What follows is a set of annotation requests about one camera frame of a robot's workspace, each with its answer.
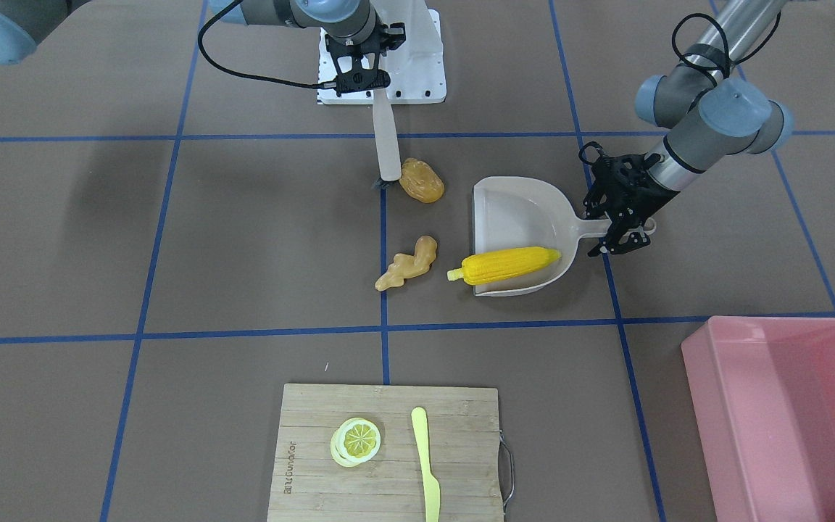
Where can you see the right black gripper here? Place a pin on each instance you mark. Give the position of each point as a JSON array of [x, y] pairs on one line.
[[386, 43]]

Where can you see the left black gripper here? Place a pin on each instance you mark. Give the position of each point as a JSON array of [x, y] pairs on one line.
[[640, 194]]

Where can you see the beige hand brush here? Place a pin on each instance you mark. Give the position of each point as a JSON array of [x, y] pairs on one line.
[[386, 141]]

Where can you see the beige plastic dustpan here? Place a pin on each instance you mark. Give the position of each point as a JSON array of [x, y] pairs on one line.
[[513, 212]]

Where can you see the brown toy potato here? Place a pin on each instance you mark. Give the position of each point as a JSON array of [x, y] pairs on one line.
[[420, 181]]

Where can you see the yellow toy corn cob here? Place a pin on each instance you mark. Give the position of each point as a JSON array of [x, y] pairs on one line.
[[501, 265]]

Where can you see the tan toy ginger root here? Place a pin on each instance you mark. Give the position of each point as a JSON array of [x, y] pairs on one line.
[[406, 266]]

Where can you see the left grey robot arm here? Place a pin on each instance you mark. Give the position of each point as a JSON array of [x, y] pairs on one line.
[[709, 112]]

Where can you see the pink plastic bin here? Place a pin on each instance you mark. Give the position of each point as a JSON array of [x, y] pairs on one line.
[[763, 393]]

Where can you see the bamboo cutting board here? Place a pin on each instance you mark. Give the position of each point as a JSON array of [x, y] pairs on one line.
[[465, 440]]

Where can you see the yellow plastic knife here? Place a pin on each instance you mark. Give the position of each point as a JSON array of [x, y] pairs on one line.
[[430, 484]]

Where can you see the yellow lemon slices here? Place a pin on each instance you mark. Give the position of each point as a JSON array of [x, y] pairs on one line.
[[355, 442]]

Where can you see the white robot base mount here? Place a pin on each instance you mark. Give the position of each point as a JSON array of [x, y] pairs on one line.
[[416, 68]]

